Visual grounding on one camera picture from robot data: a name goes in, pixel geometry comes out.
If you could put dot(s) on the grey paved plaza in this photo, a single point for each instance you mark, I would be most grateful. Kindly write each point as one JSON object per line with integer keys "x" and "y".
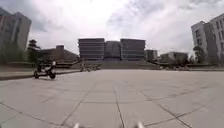
{"x": 113, "y": 93}

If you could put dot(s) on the black scooter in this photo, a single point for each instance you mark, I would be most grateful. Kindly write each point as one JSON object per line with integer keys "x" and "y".
{"x": 45, "y": 70}

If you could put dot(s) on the tree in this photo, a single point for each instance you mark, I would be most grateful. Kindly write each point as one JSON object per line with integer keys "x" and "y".
{"x": 200, "y": 53}
{"x": 33, "y": 50}

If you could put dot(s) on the dark kerb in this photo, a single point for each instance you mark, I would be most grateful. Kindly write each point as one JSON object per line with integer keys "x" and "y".
{"x": 20, "y": 76}

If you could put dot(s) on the low brown building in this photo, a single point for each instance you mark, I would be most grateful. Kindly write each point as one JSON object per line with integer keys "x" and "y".
{"x": 60, "y": 55}

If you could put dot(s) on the wide three-part building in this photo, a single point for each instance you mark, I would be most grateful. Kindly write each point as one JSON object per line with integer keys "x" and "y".
{"x": 111, "y": 50}

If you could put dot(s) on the robot's own part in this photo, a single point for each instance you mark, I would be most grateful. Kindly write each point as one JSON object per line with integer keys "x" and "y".
{"x": 76, "y": 126}
{"x": 140, "y": 125}

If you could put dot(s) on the row of parked bicycles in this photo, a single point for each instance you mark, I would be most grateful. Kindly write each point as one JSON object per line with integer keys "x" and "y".
{"x": 88, "y": 68}

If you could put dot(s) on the pale many-windowed building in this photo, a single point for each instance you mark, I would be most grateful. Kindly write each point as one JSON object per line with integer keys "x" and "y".
{"x": 211, "y": 38}

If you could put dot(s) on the grey tower building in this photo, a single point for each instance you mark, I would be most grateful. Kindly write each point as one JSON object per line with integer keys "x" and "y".
{"x": 15, "y": 31}

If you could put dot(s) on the small grey building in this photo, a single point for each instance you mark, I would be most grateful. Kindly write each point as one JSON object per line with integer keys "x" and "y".
{"x": 151, "y": 55}

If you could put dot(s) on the low grey building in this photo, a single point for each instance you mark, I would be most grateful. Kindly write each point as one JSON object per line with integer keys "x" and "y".
{"x": 175, "y": 57}

